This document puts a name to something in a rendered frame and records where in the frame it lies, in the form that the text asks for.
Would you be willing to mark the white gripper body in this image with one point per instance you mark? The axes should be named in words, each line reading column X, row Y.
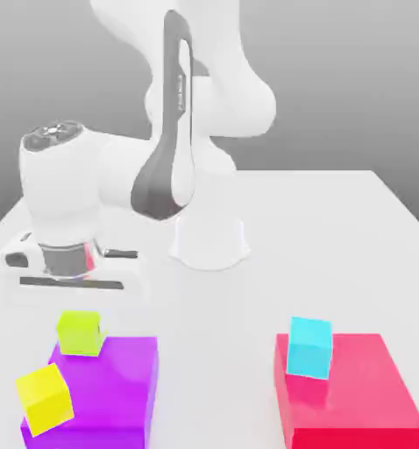
column 72, row 295

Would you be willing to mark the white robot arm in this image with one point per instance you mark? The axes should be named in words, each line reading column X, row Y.
column 65, row 182

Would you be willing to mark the small lime cube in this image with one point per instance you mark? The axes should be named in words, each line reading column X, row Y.
column 77, row 333

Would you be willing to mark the small yellow cube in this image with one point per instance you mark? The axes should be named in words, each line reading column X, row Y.
column 44, row 400

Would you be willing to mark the small cyan cube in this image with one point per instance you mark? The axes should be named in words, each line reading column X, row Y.
column 309, row 349

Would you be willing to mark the large purple box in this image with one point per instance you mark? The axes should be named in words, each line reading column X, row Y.
column 107, row 389

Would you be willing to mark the large red box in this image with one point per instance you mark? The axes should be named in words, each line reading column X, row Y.
column 367, row 393

